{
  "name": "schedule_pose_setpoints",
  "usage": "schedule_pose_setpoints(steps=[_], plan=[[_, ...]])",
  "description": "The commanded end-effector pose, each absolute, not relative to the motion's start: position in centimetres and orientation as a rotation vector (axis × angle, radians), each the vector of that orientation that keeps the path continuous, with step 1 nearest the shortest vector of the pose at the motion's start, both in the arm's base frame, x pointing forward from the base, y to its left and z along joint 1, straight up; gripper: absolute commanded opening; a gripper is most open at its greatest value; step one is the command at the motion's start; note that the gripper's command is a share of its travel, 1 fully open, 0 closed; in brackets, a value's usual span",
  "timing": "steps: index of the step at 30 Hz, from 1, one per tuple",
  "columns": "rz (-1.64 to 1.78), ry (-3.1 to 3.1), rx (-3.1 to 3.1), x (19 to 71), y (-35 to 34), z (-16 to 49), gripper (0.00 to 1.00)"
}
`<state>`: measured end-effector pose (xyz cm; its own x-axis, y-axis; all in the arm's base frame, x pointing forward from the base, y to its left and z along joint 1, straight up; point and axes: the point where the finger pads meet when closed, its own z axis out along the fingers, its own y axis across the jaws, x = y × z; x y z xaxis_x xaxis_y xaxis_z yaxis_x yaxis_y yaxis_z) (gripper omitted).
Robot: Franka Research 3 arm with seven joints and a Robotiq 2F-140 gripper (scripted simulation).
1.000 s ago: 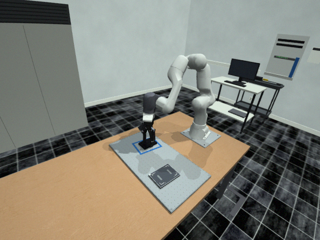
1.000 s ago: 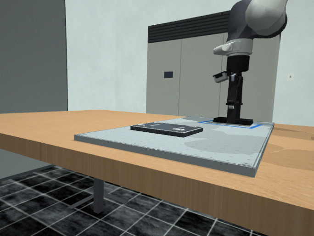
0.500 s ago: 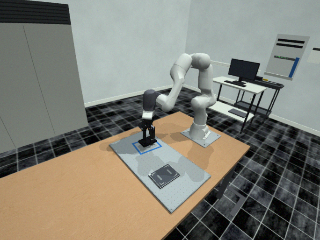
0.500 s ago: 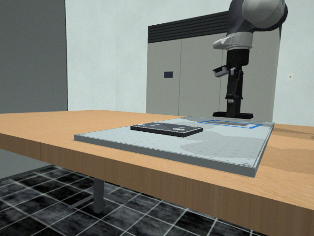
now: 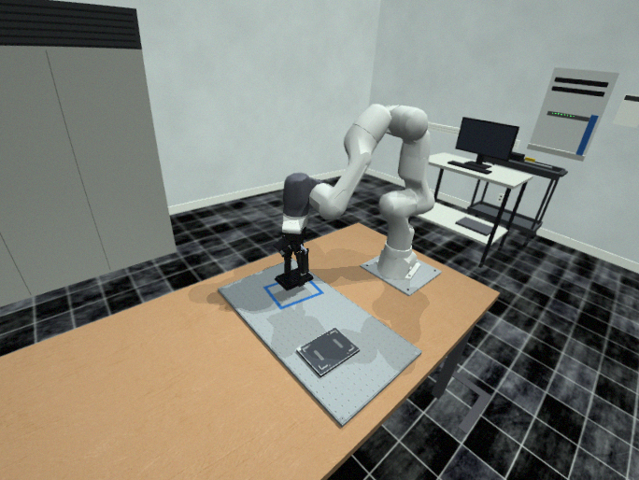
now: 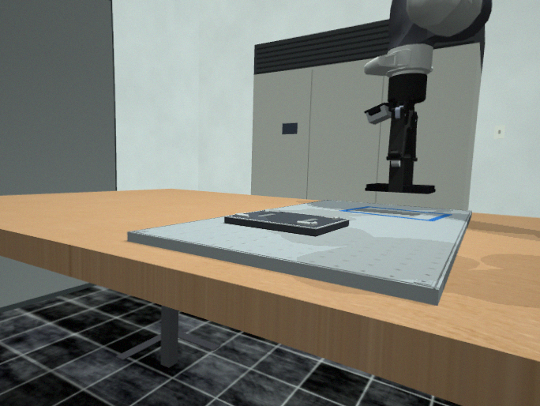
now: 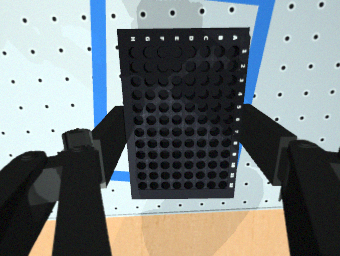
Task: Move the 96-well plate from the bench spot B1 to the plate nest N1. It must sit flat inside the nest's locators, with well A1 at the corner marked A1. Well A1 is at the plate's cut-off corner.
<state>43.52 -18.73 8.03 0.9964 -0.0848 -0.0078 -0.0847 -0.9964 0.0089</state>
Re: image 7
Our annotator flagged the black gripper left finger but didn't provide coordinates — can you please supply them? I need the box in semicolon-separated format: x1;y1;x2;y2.
0;106;127;256

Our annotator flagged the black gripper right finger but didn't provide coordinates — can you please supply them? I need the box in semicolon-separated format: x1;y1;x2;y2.
240;104;340;256

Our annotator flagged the black well plate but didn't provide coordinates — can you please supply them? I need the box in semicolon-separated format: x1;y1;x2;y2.
117;27;251;200

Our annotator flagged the light grey flat base plate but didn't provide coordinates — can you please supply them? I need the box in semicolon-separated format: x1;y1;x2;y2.
0;0;340;218

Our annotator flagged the blue tape outline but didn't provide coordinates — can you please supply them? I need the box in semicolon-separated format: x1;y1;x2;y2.
90;0;275;182

